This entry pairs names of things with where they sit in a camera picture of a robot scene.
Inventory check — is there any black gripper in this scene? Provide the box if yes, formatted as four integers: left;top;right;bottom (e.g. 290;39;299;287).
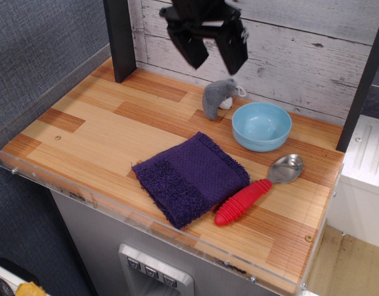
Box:
159;1;248;75

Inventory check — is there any purple terry rag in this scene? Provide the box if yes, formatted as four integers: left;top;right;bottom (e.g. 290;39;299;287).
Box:
133;132;250;229

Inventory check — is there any grey plush toy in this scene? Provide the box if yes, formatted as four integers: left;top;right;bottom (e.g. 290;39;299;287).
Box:
202;78;246;120

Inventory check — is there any light blue plastic bowl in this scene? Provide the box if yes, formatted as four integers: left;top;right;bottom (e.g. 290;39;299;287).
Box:
231;102;292;152

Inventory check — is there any grey toy cabinet front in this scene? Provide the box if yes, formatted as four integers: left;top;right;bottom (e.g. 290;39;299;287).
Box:
52;192;274;295

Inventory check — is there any white toy sink counter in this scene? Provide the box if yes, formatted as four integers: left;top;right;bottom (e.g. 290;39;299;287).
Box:
327;115;379;247

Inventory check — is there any silver dispenser button panel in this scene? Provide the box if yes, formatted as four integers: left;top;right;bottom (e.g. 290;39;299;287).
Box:
119;244;195;296

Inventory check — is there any clear acrylic table guard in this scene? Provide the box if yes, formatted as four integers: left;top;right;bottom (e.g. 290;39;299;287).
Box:
0;39;343;294

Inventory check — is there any yellow object at corner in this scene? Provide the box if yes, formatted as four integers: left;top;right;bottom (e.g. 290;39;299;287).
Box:
15;282;47;296

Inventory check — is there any red handled metal spoon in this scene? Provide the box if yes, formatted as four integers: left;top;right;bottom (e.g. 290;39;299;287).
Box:
214;154;304;226

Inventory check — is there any black right vertical post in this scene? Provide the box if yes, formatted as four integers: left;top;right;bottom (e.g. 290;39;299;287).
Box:
336;27;379;152

